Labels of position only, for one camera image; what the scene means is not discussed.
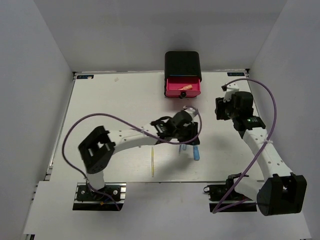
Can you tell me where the blue eraser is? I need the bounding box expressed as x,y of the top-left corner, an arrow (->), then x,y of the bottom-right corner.
193,145 -> 200,161

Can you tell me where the pink top drawer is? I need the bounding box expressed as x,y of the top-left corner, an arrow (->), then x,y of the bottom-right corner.
164,76 -> 201,99

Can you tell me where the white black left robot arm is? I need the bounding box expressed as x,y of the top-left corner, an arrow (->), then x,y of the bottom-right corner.
78,107 -> 200,200

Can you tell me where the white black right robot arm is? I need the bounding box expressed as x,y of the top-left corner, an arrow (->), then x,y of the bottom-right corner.
215,91 -> 307,216

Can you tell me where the blue label right corner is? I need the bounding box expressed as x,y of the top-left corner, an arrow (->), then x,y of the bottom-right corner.
227,72 -> 245,77

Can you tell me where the blue label corner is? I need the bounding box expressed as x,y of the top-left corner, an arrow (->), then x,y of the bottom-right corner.
76,74 -> 94,80
227,72 -> 245,77

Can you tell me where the yellow pencil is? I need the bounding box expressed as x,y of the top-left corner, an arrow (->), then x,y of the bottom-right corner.
151,146 -> 154,178

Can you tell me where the black drawer cabinet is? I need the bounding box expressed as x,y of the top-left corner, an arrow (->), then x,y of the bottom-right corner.
164,51 -> 202,80

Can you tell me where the blue label left corner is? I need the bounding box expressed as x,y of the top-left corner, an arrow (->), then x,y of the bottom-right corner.
76,74 -> 94,80

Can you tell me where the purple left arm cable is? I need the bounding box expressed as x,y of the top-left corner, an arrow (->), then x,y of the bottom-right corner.
61,106 -> 202,211

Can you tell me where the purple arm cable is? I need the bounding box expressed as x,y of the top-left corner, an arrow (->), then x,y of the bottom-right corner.
61,106 -> 202,211
211,78 -> 277,215

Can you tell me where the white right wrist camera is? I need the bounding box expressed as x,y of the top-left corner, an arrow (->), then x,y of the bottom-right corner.
221,82 -> 239,103

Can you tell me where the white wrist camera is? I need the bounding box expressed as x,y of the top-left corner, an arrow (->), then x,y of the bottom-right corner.
221,82 -> 239,103
183,105 -> 199,119

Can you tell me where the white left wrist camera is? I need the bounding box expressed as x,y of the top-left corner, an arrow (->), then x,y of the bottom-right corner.
183,105 -> 199,119

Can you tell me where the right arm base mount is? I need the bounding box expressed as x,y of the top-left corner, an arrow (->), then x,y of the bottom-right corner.
203,173 -> 257,213

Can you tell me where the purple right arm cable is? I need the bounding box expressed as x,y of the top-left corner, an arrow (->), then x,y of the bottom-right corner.
211,78 -> 277,215

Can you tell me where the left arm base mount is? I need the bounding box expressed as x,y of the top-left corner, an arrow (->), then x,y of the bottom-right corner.
72,182 -> 127,212

